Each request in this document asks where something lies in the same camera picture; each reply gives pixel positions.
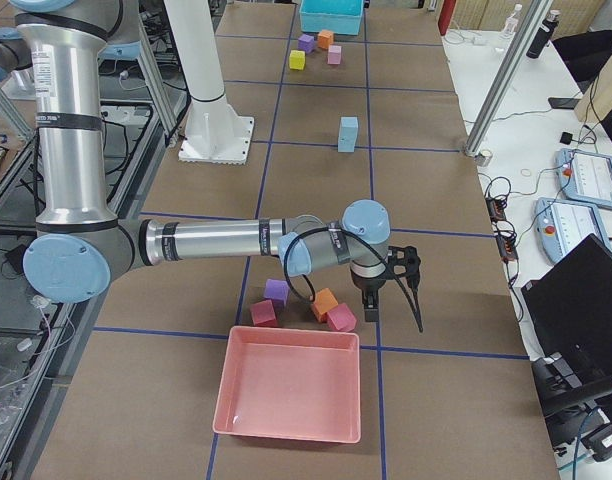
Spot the small metal weight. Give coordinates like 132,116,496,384
475,149,493,168

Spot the right teach pendant tablet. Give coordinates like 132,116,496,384
555,148,612,210

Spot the pink plastic bin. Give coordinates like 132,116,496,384
212,326,361,444

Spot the light blue block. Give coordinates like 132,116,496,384
338,116,359,142
337,136,357,153

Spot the purple block right side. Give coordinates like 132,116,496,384
264,279,290,308

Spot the left teach pendant tablet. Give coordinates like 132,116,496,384
535,197,611,263

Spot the black smartphone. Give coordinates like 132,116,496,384
547,97,579,110

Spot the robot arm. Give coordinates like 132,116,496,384
15,1,392,322

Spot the black water bottle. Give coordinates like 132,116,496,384
526,9,561,59

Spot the teach pendant tablet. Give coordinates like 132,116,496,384
555,148,612,210
535,197,611,263

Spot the cyan plastic bin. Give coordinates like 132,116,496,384
299,0,364,35

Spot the black laptop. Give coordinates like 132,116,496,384
522,234,612,373

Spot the purple block left side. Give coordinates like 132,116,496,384
298,33,316,54

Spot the orange block right side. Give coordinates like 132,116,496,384
310,288,338,323

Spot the aluminium frame post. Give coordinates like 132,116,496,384
463,0,552,161

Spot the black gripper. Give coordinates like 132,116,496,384
351,271,386,321

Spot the magenta block near orange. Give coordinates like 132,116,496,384
325,303,357,332

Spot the orange block left side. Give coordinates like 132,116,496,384
317,29,334,50

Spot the light pink block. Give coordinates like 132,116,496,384
327,44,342,65

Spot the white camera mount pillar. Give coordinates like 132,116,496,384
164,0,255,165

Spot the yellow block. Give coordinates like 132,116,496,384
288,49,306,71

